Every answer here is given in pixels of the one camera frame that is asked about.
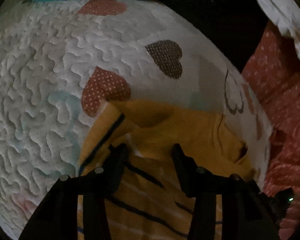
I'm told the yellow striped small garment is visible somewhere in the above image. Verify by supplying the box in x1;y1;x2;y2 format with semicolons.
78;100;255;239

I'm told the red dotted quilt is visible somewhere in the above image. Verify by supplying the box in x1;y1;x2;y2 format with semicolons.
242;22;300;239

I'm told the white quilted heart blanket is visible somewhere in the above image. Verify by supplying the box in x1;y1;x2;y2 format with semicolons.
0;0;272;239

